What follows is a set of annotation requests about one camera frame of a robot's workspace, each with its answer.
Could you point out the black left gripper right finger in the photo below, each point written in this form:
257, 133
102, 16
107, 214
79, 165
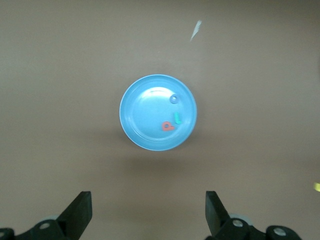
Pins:
215, 215

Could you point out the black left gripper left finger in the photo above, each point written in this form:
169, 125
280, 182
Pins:
77, 212

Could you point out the salmon foam letter d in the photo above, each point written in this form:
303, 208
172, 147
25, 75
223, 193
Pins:
171, 127

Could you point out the teal foam letter l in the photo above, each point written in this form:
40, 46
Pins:
177, 120

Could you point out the blue foam letter o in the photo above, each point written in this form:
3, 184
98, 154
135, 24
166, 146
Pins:
171, 100

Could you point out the yellow foam letter u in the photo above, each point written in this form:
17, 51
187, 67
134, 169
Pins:
317, 187

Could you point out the brown table cover sheet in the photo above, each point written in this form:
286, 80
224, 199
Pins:
62, 100

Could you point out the blue plastic plate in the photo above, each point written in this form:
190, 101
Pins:
147, 115

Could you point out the white tape scrap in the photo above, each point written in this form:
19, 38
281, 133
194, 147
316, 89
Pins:
196, 30

